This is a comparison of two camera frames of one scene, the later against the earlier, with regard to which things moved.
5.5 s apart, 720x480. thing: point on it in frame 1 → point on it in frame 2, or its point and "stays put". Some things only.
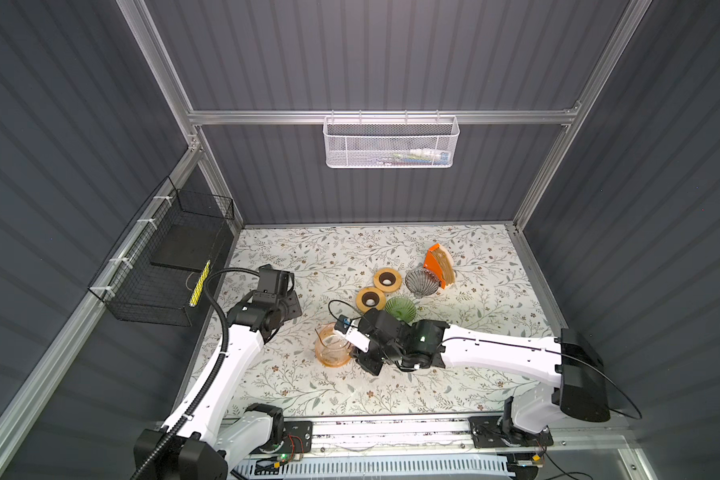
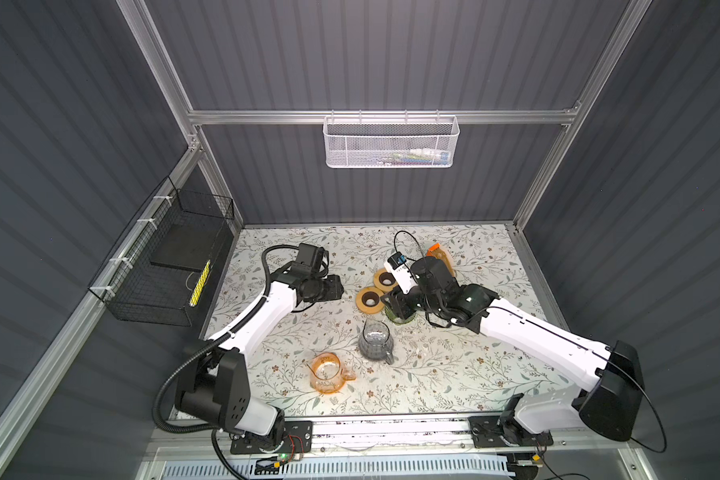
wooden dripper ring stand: (370, 298) stays put
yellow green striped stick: (199, 288) stays put
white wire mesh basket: (391, 141) stays put
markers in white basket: (420, 156) stays put
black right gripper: (364, 362) → (395, 300)
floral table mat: (473, 276) stays put
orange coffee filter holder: (439, 260) stays put
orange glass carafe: (332, 349) → (327, 374)
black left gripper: (294, 309) → (335, 288)
